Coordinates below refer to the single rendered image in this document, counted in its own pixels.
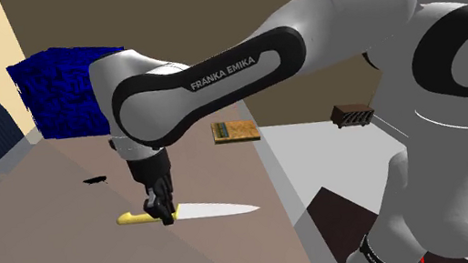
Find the blue patterned box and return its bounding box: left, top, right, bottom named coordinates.
left=4, top=38, right=135, bottom=147

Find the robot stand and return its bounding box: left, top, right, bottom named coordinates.
left=303, top=168, right=468, bottom=263

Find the small dark brown rack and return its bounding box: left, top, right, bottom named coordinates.
left=329, top=100, right=377, bottom=130

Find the small flat black object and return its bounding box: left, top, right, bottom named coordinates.
left=82, top=175, right=109, bottom=187

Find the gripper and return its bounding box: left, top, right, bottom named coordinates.
left=124, top=147, right=179, bottom=231

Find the yellow-handled kitchen knife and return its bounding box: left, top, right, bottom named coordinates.
left=115, top=193, right=262, bottom=230

